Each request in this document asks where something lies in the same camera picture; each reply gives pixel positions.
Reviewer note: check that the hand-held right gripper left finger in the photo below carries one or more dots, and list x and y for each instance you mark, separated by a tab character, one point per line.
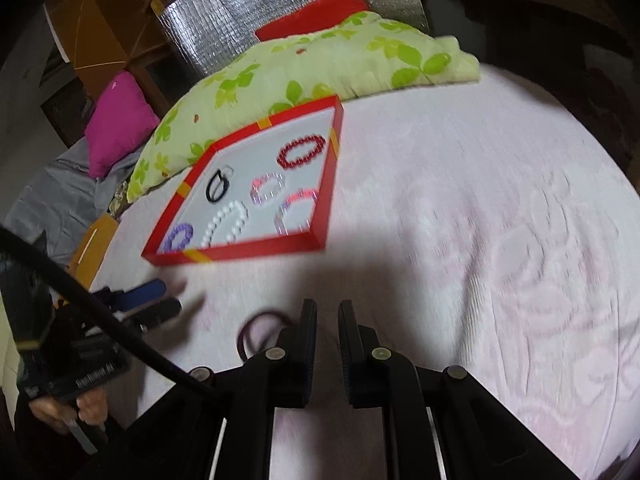
310	345

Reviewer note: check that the magenta pillow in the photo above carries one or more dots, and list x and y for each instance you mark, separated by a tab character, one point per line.
120	120

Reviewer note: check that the orange box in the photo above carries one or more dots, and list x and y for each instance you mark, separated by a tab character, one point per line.
95	245

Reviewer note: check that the green floral pillow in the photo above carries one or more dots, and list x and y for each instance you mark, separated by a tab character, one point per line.
325	60

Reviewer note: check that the wooden chair frame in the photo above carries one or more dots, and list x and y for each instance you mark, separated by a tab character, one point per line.
150	85

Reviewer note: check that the pale pink bed blanket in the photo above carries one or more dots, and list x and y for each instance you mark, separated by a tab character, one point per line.
450	210

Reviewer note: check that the red cushion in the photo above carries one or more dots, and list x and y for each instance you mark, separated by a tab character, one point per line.
320	10

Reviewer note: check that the person's left hand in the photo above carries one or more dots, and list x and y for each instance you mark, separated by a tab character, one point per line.
90	407

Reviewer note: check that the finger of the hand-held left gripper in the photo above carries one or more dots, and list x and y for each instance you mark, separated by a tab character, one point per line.
145	292
162	310

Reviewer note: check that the red cardboard box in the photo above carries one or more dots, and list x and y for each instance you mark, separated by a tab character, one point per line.
260	250

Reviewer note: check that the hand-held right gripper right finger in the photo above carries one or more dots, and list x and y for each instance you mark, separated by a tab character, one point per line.
347	345

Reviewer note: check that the brown cardboard box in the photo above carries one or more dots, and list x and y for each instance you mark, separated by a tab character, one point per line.
95	25

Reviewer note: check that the grey cloth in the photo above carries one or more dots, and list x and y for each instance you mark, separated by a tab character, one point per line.
55	195

